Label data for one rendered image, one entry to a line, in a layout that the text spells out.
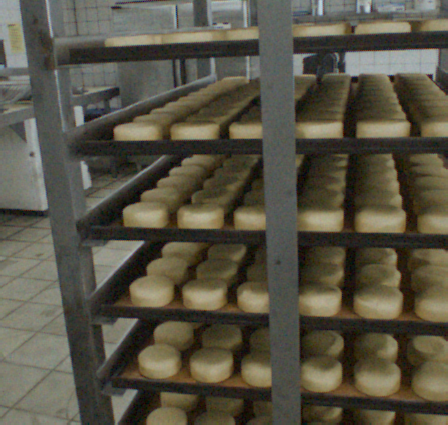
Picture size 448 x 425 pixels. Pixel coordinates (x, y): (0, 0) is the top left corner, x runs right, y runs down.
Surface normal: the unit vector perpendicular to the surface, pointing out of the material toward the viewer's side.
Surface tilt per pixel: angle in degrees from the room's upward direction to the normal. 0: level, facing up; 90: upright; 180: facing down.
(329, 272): 0
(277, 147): 90
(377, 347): 0
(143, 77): 90
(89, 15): 90
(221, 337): 0
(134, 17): 90
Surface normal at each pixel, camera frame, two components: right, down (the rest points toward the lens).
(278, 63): -0.22, 0.29
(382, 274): -0.06, -0.96
